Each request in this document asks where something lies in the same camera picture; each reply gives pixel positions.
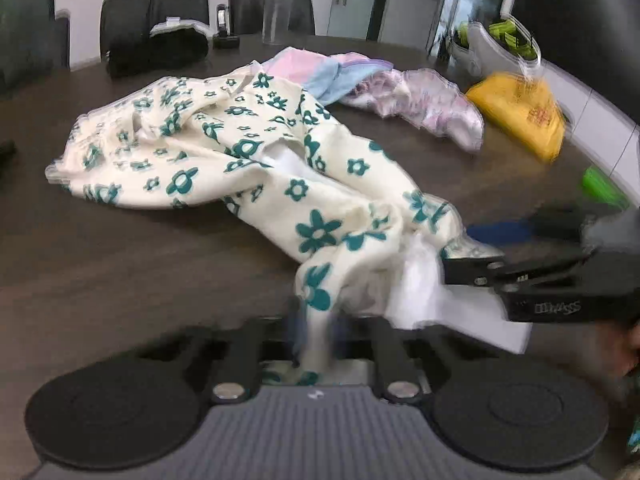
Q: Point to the clear water bottle blue lid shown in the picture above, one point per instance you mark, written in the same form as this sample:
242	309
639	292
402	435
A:
276	15

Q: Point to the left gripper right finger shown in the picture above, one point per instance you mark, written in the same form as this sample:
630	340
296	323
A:
403	358

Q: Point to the black office chair right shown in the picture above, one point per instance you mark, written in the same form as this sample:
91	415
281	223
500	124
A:
247	17

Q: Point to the white teal floral garment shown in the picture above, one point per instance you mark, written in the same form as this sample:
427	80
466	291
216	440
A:
365	236

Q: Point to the operator right hand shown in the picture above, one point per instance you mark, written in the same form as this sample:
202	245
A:
615	352

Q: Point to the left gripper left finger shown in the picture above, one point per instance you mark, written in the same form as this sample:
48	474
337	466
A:
225	365

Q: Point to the white paper behind bag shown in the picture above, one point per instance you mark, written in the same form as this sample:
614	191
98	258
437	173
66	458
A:
174	23

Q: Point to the grey basket with green items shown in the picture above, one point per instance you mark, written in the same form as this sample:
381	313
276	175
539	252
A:
505	46

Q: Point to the small black phone stand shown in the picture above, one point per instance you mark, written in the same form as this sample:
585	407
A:
223	39

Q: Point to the pink blue folded cloth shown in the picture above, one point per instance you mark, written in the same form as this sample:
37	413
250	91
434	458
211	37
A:
328	78

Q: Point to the black bag on table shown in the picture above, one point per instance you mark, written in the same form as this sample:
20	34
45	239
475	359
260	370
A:
164	51

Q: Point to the pink floral white garment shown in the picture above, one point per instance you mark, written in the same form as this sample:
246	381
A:
424	99

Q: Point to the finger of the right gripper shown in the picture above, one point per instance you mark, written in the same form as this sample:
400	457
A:
478	272
503	233

